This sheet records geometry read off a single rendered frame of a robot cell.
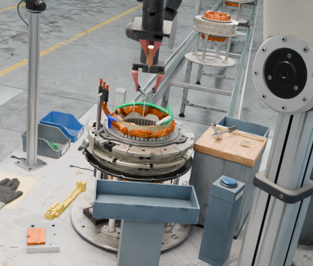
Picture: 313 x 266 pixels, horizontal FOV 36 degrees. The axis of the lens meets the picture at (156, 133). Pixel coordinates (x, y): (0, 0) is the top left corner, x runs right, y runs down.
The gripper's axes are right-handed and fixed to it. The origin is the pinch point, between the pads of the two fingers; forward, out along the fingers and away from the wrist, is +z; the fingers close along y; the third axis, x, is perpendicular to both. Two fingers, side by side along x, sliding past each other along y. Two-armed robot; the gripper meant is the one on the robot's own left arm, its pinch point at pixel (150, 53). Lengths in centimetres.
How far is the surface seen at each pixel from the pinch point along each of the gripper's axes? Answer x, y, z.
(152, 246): 46, -8, 24
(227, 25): -189, -36, 103
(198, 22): -196, -15, 107
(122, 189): 35.3, 1.2, 17.1
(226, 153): 9.6, -26.0, 25.6
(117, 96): -1.2, 9.3, 18.5
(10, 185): 13, 43, 52
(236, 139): -1.3, -29.7, 29.6
